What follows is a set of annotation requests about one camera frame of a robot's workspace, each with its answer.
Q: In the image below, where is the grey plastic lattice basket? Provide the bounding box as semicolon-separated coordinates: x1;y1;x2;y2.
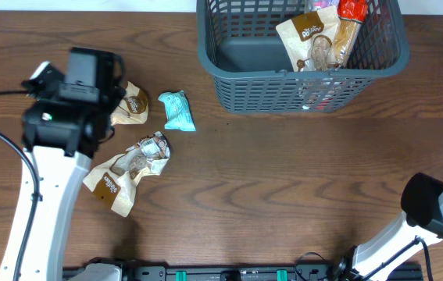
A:
196;0;409;114

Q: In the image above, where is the tissue pocket pack bundle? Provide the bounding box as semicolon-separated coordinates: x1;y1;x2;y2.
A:
305;0;340;12

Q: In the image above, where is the orange pasta package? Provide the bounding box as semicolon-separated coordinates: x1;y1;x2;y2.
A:
327;0;368;69

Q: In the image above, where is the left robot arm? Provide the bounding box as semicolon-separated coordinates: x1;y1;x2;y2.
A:
0;48;125;280

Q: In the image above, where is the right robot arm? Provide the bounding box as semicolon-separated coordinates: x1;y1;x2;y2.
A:
329;173;443;280

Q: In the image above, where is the teal snack packet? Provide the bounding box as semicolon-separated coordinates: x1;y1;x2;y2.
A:
159;91;196;132

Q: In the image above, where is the beige snack pouch with barcode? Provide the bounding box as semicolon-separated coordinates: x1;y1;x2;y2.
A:
83;131;170;217

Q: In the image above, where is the black mounting rail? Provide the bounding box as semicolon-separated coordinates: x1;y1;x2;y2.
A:
63;255;425;281

